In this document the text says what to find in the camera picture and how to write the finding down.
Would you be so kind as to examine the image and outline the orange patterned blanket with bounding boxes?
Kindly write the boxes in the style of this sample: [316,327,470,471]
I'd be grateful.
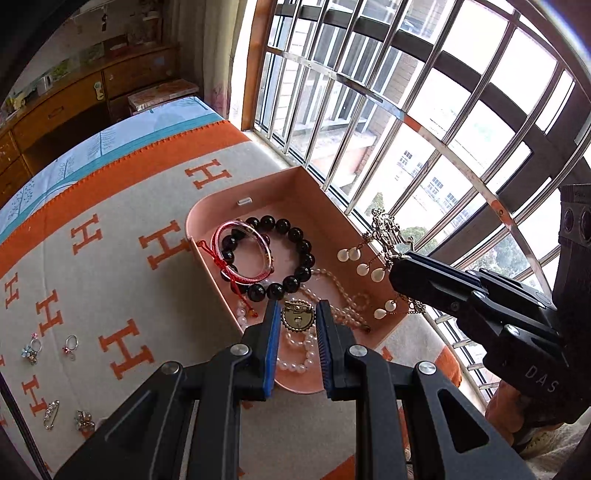
[0,120,462,480]

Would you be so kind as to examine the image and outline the red string bracelet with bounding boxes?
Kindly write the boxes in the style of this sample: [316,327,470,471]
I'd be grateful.
[198,220,273,319]

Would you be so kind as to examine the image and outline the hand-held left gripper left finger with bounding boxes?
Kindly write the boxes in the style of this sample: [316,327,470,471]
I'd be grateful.
[53,299,283,480]

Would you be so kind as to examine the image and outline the silver rhinestone pin brooch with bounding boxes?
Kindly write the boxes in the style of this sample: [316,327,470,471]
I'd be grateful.
[42,399,61,430]

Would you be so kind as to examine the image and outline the metal window bars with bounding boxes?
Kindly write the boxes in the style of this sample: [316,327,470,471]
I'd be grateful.
[254,0,591,402]

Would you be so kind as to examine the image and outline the white pearl bracelet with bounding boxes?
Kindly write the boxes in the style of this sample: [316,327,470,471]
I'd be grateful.
[235,300,319,374]

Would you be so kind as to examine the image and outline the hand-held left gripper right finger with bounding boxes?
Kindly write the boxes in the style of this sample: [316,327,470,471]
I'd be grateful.
[315,299,539,480]

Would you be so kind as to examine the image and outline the wooden desk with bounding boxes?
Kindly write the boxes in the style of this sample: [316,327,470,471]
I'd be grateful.
[0,44,181,208]

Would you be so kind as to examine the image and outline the white pearl necklace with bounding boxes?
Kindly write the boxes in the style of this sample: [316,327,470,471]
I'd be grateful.
[295,268,372,333]

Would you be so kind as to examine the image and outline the shell drop necklace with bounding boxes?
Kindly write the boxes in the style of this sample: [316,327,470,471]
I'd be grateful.
[337,208,428,321]

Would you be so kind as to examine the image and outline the beige curtain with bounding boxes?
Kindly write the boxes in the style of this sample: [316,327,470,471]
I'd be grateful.
[178,0,250,127]

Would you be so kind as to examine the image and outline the light blue bed sheet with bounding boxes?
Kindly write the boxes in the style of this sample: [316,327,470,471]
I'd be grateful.
[0,96,227,236]

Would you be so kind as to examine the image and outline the wooden window frame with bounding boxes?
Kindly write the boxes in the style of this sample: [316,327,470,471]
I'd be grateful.
[240,0,278,134]

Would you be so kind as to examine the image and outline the pink storage box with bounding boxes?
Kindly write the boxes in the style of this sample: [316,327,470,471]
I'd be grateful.
[185,166,411,395]

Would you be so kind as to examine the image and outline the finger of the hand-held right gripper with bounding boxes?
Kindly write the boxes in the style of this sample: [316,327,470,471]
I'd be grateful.
[401,251,555,320]
[389,262,565,343]

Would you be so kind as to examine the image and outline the person's right hand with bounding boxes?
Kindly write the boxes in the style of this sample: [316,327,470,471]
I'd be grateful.
[495,382,570,447]

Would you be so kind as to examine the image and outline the small wooden stool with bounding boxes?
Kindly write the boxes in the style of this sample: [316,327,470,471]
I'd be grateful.
[127,78,199,116]

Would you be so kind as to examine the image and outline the black bead bracelet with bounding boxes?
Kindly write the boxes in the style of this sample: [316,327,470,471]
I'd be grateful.
[218,215,315,303]

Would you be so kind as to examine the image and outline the blue flower ring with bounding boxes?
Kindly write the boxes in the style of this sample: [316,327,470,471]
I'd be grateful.
[19,333,42,365]

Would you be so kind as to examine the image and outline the round gold brooch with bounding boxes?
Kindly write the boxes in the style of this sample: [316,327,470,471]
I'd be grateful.
[281,299,317,332]

